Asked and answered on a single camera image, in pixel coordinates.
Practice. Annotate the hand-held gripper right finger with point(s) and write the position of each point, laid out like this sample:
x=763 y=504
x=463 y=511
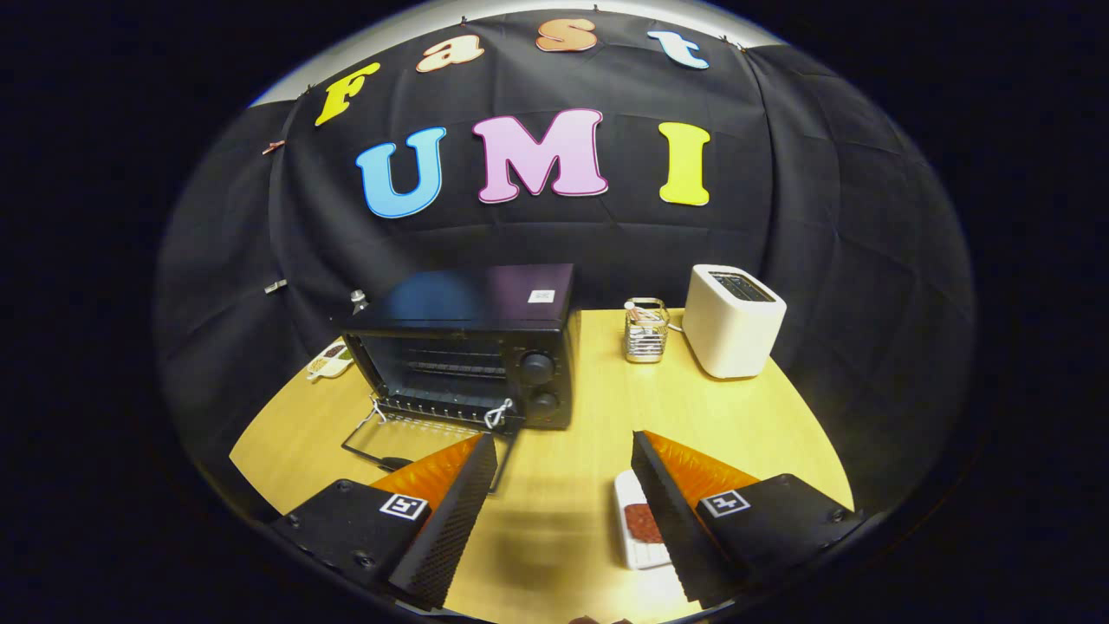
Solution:
x=671 y=520

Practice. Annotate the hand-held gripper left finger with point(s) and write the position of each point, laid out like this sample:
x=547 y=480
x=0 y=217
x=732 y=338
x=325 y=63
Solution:
x=459 y=511

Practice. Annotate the brown steak piece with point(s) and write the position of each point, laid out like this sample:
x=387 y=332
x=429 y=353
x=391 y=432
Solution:
x=639 y=523

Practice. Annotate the black toaster oven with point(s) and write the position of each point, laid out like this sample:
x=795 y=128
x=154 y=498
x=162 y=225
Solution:
x=485 y=303

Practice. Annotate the white toaster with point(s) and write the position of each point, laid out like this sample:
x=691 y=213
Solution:
x=728 y=334

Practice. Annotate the white rectangular plate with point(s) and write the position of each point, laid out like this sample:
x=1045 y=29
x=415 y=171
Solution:
x=632 y=555

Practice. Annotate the divided white seasoning dish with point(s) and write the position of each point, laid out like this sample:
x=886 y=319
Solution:
x=329 y=361

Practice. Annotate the silver clip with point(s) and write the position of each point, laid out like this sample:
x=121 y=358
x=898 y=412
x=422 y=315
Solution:
x=275 y=286

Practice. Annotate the red clip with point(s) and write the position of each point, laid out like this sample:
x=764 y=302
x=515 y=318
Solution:
x=273 y=147

